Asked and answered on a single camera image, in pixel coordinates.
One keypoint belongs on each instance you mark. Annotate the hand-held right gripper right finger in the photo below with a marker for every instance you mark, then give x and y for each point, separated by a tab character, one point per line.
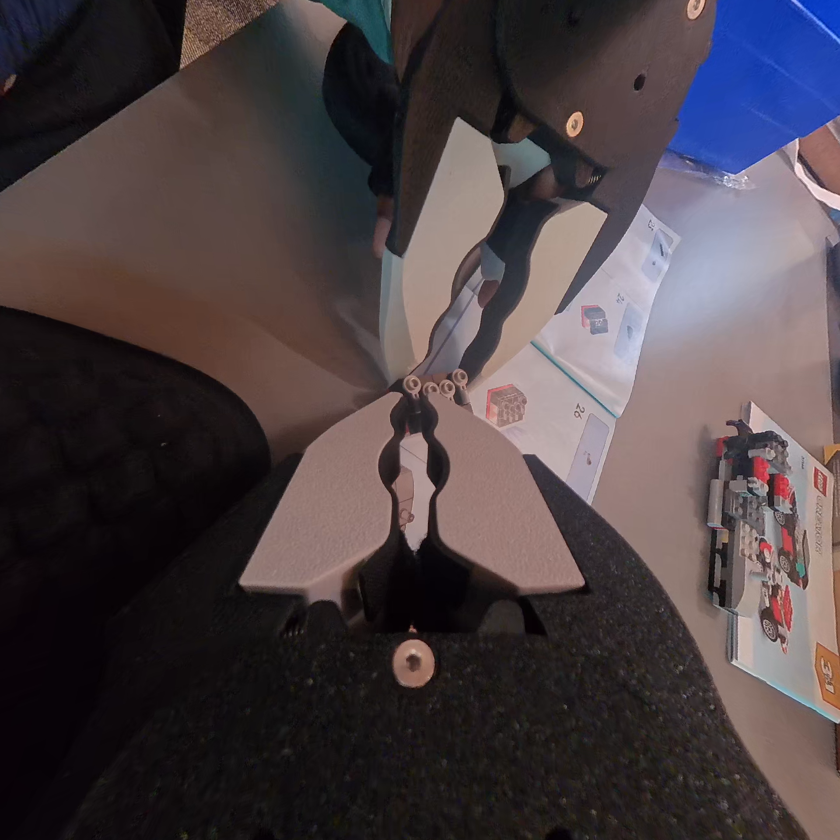
505	525

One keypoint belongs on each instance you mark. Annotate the car-cover instruction booklet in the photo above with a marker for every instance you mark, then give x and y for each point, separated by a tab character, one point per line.
807	656

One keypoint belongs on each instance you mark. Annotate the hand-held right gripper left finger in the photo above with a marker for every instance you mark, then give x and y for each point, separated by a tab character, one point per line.
315	525

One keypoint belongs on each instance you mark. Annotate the step-page instruction booklet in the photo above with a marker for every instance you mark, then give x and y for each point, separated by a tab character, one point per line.
558	407

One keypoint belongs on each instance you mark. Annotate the toy brick truck model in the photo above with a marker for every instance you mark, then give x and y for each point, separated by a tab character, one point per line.
748	512

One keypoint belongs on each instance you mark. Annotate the black toy brick block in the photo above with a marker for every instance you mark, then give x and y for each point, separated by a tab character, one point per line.
464	401

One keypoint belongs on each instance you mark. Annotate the clear plastic bag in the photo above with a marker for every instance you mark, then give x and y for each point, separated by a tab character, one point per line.
709	170

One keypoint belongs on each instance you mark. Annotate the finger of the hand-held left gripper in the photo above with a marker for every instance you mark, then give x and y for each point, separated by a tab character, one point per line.
453	210
558	262

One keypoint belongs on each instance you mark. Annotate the large blue plastic bin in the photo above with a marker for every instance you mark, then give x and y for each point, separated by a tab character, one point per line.
754	79

